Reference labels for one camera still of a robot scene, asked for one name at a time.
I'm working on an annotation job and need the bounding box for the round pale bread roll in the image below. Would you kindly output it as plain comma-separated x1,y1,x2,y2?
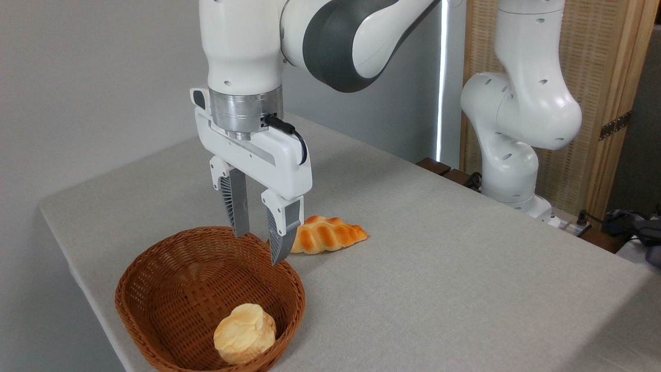
213,303,277,365

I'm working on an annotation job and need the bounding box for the black plug with cable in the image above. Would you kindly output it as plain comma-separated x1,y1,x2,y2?
575,209,638,239

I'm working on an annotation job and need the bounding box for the grey blue bundled object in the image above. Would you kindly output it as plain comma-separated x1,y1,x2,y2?
602,207,661,268

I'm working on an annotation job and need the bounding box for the ridged golden bread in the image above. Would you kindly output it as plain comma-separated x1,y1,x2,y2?
290,215,369,255

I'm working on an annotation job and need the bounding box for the white power strip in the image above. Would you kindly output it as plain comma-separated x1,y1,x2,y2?
559,218,590,238

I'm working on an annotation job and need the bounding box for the wooden bamboo folding screen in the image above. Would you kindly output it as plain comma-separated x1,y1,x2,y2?
460,0,661,223

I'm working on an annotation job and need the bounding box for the dark brown wooden block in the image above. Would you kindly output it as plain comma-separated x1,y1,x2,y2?
443,168,482,193
416,157,453,177

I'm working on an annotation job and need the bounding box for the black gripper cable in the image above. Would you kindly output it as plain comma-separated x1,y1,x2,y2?
263,115,309,166

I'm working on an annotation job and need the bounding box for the dark metal screen hinge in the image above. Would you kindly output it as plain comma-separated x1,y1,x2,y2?
599,111,632,141

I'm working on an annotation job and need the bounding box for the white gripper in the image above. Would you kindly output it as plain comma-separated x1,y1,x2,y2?
190,87,313,267

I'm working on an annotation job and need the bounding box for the brown wicker basket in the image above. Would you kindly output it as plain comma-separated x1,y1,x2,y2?
115,226,306,372

